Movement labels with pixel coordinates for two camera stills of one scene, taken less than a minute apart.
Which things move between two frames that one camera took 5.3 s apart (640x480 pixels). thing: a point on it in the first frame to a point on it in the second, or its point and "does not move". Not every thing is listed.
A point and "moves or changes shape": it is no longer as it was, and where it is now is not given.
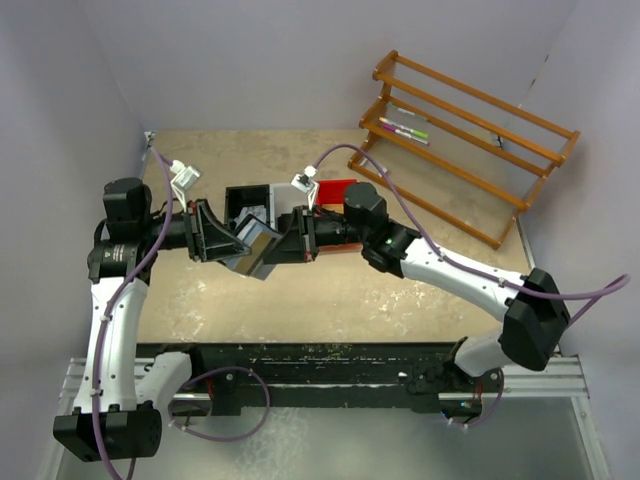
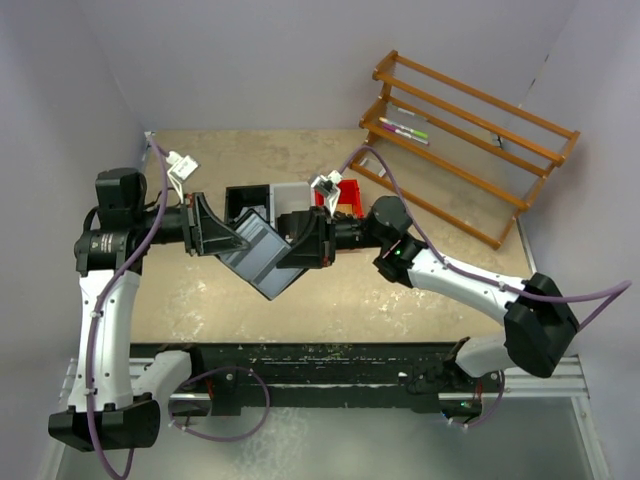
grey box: x=259 y=237 moves or changes shape
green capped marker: x=419 y=133 does not move
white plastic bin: x=283 y=199 does not move
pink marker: x=405 y=134 does not move
